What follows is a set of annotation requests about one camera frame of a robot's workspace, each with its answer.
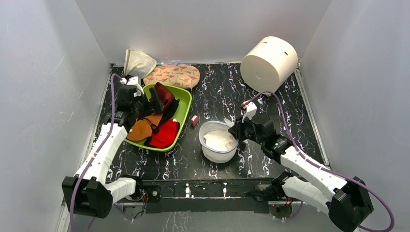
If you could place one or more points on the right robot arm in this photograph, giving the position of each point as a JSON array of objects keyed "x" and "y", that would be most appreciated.
[{"x": 346, "y": 202}]

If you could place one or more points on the beige mesh laundry bag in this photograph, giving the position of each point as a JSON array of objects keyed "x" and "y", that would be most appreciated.
[{"x": 138, "y": 63}]

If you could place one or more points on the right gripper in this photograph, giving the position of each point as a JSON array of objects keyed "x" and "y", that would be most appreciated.
[{"x": 241, "y": 128}]

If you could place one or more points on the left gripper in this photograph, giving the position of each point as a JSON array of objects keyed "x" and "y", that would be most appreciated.
[{"x": 150, "y": 108}]

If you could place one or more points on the large white cylinder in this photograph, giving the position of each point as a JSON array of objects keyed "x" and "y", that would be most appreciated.
[{"x": 269, "y": 64}]

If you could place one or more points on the white mesh laundry bag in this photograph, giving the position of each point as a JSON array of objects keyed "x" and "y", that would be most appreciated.
[{"x": 218, "y": 145}]

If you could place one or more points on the small pink block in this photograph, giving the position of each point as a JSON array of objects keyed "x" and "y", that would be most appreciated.
[{"x": 194, "y": 120}]

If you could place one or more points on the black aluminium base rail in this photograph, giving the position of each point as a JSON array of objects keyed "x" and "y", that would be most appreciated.
[{"x": 215, "y": 195}]

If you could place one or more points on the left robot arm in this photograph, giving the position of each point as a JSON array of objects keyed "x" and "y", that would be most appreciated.
[{"x": 102, "y": 160}]

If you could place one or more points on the floral pink laundry bag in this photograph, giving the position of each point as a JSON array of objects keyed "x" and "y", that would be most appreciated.
[{"x": 183, "y": 76}]

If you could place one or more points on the black bra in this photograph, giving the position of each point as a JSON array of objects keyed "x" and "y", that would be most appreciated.
[{"x": 169, "y": 112}]

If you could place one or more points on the dark red bra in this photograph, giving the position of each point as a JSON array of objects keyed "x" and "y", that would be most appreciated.
[{"x": 165, "y": 96}]

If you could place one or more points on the orange bra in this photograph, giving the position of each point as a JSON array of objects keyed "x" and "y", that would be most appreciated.
[{"x": 144, "y": 128}]

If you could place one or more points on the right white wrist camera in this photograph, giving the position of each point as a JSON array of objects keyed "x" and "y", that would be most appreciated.
[{"x": 249, "y": 110}]

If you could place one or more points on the green plastic basin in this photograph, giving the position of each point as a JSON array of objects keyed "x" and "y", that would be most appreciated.
[{"x": 181, "y": 116}]

